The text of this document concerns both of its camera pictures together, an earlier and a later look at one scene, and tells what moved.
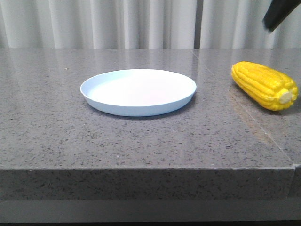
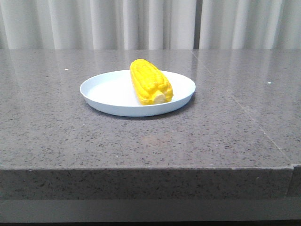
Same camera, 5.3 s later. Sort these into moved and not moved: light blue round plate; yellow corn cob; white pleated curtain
Moved: yellow corn cob
Not moved: light blue round plate; white pleated curtain
